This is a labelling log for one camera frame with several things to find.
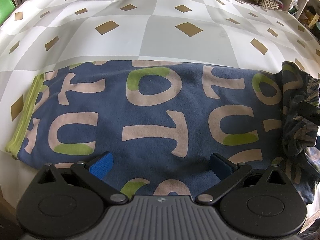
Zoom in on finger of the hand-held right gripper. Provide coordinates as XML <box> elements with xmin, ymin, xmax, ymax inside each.
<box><xmin>297</xmin><ymin>101</ymin><xmax>320</xmax><ymax>126</ymax></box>

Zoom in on blue letter-print pants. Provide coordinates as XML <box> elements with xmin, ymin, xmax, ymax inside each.
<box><xmin>6</xmin><ymin>60</ymin><xmax>320</xmax><ymax>205</ymax></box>

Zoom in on green plastic chair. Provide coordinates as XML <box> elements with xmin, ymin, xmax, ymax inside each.
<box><xmin>0</xmin><ymin>0</ymin><xmax>16</xmax><ymax>28</ymax></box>

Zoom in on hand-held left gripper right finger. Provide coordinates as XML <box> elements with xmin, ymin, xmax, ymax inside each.
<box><xmin>195</xmin><ymin>152</ymin><xmax>285</xmax><ymax>204</ymax></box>

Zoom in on white storage shelf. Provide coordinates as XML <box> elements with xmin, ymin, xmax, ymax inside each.
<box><xmin>287</xmin><ymin>0</ymin><xmax>320</xmax><ymax>34</ymax></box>

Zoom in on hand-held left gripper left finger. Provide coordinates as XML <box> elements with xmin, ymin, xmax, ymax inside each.
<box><xmin>37</xmin><ymin>151</ymin><xmax>128</xmax><ymax>205</ymax></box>

